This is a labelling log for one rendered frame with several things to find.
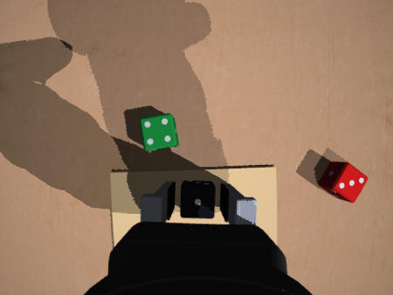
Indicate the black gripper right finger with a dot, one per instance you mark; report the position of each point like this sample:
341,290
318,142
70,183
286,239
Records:
235,208

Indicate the red die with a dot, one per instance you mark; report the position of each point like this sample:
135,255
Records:
343,181

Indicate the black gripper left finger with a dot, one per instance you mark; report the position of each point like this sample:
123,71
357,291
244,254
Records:
158,207

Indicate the tan flat mat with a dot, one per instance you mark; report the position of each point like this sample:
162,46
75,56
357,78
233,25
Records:
128,187

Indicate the dark green die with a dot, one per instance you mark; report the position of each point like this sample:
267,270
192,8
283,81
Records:
159,132

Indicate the black die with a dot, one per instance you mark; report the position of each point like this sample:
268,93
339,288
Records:
197,199

